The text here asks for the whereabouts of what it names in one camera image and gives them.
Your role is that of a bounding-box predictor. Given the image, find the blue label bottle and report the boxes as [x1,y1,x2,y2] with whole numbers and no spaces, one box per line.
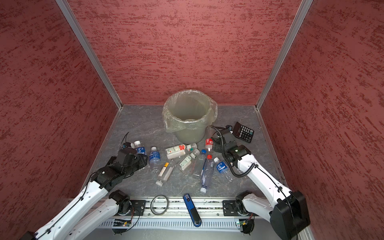
[134,141,146,155]
[214,157,233,183]
[149,146,161,174]

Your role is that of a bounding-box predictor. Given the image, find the yellow label clear bottle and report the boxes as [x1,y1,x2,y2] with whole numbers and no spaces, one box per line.
[156,161,176,187]

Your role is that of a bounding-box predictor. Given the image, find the tall bottle red cap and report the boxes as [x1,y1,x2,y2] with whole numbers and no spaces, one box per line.
[200,155,215,194]

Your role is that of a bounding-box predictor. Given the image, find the red white label square bottle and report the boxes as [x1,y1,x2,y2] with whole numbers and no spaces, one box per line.
[166,143,197,160]

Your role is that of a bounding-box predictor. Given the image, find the green white label small bottle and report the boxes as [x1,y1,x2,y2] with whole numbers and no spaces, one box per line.
[178,149,200,173]

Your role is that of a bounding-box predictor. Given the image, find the red label cola bottle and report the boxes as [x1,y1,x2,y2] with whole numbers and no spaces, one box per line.
[204,127,216,152]

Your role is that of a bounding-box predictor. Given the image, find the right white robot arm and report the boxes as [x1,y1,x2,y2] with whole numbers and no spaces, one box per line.
[214,129,311,240]

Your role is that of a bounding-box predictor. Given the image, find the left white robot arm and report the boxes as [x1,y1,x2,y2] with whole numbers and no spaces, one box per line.
[21,148,149,240]

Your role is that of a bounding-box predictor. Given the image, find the grey plastic waste bin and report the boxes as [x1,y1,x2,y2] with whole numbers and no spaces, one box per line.
[165,90,214,145]

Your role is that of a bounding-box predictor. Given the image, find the clear plastic bin liner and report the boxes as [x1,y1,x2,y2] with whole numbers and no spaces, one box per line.
[161,89,219,134]

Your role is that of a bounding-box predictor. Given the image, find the black desk calculator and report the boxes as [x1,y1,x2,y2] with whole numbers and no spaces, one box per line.
[233,122,255,143]

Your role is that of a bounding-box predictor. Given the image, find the left small circuit board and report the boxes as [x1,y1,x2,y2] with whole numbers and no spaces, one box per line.
[112,219,132,235]

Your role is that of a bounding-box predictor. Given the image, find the small circuit board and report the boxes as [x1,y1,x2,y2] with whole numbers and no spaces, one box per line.
[238,219,255,235]
[112,219,132,235]

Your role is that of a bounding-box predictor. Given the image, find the blue black handheld tool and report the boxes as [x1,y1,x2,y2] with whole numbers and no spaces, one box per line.
[183,194,202,228]

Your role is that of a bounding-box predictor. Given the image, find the right small circuit board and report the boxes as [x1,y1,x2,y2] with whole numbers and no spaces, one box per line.
[238,219,255,235]

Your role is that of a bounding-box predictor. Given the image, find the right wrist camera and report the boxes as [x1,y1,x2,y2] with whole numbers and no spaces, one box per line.
[225,125,233,134]

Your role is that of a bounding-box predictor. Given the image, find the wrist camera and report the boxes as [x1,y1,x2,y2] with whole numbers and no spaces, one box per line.
[225,125,233,134]
[121,142,135,149]

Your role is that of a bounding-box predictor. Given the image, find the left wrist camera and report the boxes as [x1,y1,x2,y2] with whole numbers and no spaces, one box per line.
[121,142,135,149]

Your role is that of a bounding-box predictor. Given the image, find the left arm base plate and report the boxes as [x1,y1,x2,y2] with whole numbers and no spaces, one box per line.
[117,200,147,216]

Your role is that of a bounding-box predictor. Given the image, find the black rubber ring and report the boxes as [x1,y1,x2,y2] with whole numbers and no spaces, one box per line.
[149,194,170,216]

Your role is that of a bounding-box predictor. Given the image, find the aluminium front rail frame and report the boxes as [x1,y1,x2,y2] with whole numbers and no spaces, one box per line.
[97,198,263,231]

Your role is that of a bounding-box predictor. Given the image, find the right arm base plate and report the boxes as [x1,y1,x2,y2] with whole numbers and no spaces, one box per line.
[222,200,252,217]

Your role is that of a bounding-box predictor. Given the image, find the right corner aluminium post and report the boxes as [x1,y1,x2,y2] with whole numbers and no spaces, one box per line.
[256,0,313,111]

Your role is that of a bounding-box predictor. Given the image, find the corner aluminium post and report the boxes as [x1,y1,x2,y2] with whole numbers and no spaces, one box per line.
[55,0,124,111]
[256,0,313,111]

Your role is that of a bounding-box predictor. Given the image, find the left corner aluminium post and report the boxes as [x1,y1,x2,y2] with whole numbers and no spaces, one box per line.
[55,0,124,111]

